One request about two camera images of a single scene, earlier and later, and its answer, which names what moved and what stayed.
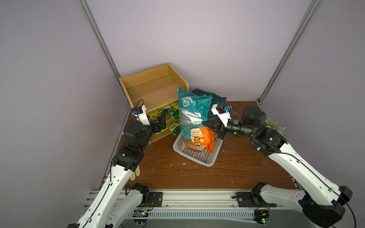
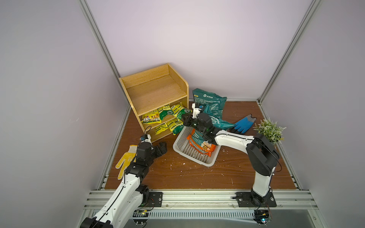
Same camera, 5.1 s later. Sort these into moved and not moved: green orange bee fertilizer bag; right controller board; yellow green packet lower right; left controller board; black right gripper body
Moved: green orange bee fertilizer bag; black right gripper body
Not moved: left controller board; right controller board; yellow green packet lower right
